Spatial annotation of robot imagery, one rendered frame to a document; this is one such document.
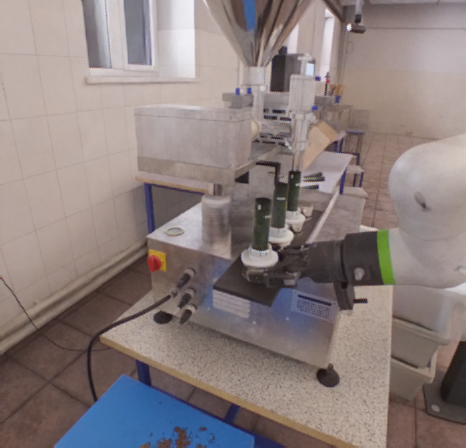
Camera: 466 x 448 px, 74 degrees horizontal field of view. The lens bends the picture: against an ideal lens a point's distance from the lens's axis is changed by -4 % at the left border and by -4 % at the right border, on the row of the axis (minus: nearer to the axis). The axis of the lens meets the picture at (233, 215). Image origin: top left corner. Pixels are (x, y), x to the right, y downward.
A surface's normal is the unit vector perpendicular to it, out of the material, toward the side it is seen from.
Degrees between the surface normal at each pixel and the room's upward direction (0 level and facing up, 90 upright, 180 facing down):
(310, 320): 90
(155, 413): 0
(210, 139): 90
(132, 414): 0
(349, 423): 0
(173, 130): 90
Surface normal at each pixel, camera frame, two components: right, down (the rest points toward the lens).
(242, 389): 0.02, -0.92
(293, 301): -0.43, 0.35
